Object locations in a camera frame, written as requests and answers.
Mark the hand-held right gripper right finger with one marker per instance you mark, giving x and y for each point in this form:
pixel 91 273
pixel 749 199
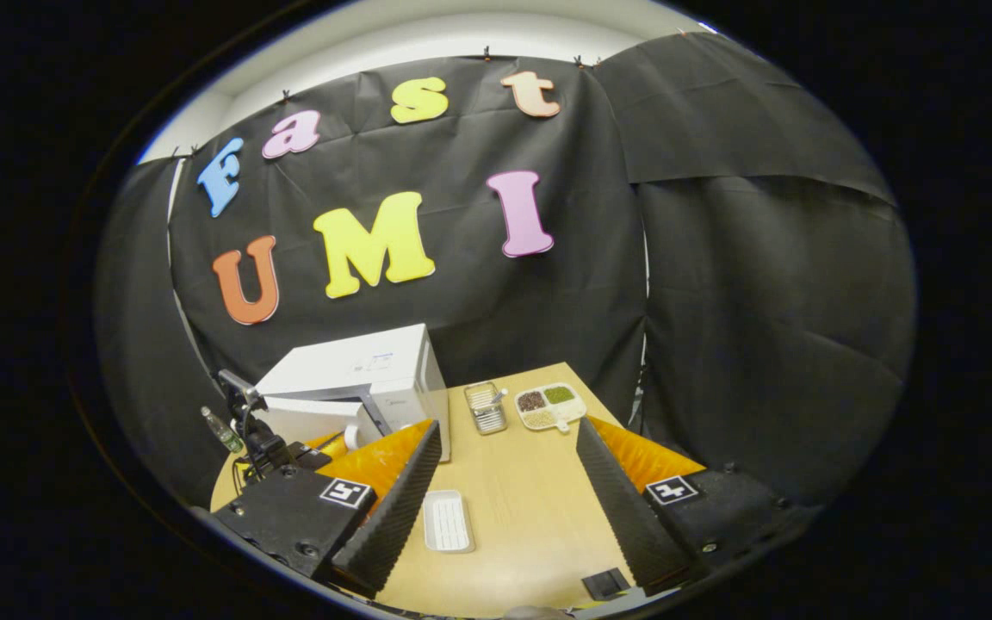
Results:
pixel 621 512

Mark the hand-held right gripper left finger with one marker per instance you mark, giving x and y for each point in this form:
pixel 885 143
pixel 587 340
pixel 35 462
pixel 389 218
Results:
pixel 397 517

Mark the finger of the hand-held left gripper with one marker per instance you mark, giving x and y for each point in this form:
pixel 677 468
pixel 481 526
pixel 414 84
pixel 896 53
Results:
pixel 315 456

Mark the white microwave oven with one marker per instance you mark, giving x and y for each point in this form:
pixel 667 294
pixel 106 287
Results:
pixel 375 370

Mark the clear plastic water bottle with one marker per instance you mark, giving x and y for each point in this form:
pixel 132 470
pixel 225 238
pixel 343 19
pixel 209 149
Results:
pixel 222 430

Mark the white plastic tray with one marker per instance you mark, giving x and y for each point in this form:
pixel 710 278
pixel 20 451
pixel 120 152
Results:
pixel 447 521

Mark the small black block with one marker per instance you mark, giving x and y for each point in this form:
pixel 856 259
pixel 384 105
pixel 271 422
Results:
pixel 605 584

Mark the divided dish with beans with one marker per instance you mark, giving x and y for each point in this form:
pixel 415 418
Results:
pixel 548 409

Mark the black backdrop cloth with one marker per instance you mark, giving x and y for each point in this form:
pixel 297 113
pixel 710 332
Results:
pixel 720 344

